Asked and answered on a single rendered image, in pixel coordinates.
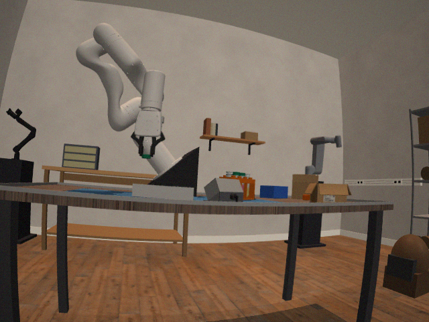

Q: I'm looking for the orange flat plate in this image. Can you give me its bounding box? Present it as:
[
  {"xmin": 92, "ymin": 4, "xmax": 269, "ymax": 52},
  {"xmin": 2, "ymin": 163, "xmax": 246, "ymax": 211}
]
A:
[{"xmin": 219, "ymin": 175, "xmax": 255, "ymax": 200}]

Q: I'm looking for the blue open bin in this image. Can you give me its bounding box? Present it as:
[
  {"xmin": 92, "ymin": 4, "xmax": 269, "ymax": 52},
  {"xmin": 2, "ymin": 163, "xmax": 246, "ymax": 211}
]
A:
[{"xmin": 259, "ymin": 185, "xmax": 288, "ymax": 199}]

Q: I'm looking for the white key housing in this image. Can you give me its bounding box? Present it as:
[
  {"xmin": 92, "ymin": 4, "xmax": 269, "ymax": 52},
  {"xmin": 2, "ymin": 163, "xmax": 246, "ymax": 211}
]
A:
[{"xmin": 204, "ymin": 178, "xmax": 243, "ymax": 202}]

